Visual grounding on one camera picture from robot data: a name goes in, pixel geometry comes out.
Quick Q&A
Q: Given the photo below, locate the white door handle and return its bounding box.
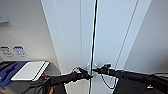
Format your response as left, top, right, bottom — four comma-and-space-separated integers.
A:
86, 63, 92, 73
93, 63, 98, 70

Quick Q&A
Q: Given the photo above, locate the white wardrobe door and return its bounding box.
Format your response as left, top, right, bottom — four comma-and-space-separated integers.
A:
40, 0, 98, 94
89, 0, 139, 94

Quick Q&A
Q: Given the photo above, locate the white wardrobe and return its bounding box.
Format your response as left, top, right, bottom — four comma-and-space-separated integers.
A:
40, 0, 153, 94

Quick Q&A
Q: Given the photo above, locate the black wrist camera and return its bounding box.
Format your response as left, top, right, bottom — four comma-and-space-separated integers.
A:
72, 67, 81, 73
102, 63, 112, 69

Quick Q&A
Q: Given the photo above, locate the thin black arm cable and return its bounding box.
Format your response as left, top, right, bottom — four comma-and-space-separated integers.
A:
100, 73, 118, 90

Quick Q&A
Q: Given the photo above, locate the blue white wall sign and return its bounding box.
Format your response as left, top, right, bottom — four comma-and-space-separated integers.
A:
13, 45, 28, 58

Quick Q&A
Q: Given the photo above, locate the grey wall box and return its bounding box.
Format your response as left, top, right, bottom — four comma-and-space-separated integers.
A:
0, 6, 10, 24

